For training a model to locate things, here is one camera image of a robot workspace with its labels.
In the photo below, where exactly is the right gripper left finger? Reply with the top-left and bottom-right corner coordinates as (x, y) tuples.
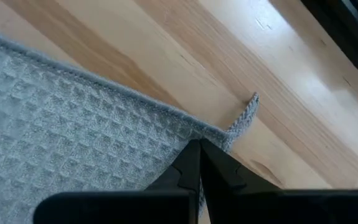
(33, 138), (202, 224)

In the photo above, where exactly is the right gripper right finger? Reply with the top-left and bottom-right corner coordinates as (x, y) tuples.
(199, 138), (358, 224)

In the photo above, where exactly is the grey microfiber towel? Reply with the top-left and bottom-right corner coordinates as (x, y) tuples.
(0, 29), (260, 224)

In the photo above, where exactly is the black metal table frame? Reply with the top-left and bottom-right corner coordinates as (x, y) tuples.
(299, 0), (358, 91)

